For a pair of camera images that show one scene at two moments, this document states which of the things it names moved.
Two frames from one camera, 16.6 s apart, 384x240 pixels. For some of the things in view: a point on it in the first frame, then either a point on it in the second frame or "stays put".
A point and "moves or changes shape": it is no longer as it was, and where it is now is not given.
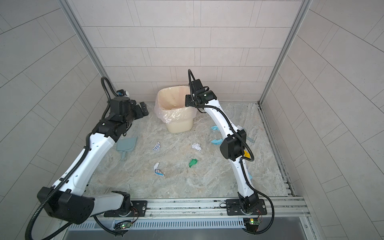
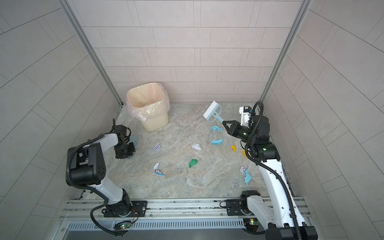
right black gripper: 189,100 to 235,128
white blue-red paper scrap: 156,171 stays put
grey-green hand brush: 253,134 moves or changes shape
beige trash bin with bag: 170,108 to 149,103
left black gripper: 139,113 to 121,154
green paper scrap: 193,162 stays put
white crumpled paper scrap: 196,146 stays put
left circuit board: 122,225 stays put
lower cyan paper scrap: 217,142 stays put
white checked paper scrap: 157,147 stays put
